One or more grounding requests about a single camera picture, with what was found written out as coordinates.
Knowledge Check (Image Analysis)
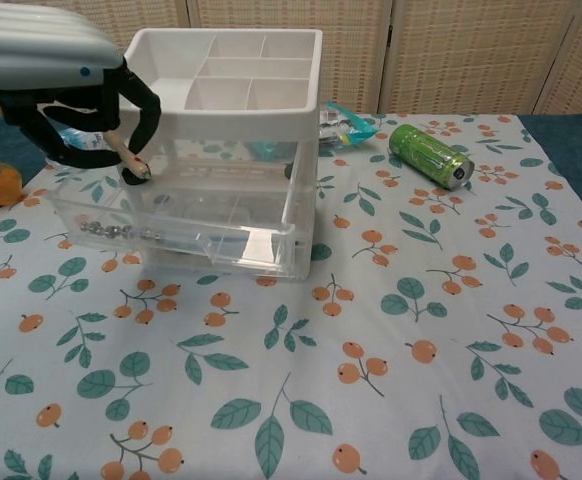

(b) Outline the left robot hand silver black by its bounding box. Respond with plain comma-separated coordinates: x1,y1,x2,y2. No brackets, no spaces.
0,0,165,186

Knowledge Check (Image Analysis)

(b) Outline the floral print tablecloth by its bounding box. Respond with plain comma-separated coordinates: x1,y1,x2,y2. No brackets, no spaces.
0,112,582,480

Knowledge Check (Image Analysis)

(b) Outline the green drink can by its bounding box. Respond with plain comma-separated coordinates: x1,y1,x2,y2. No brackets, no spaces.
388,123,475,191

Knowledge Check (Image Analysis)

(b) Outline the teal white snack bag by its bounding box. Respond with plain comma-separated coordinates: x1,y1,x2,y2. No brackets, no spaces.
320,101,377,149

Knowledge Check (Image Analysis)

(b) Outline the clear water bottle blue label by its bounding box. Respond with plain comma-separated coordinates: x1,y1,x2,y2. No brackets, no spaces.
60,128,111,151

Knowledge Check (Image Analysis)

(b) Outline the silver bead string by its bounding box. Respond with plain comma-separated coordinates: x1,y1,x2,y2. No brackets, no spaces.
78,222,170,242

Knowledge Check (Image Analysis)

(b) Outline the clear plastic drawer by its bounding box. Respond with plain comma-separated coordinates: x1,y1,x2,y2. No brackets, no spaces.
49,189,297,279

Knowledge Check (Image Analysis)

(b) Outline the small teal packet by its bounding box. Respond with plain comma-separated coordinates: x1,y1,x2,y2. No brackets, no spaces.
249,141,281,161

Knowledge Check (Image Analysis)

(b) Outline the white compartment trays stack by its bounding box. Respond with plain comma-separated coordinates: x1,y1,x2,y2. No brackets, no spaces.
120,28,324,284

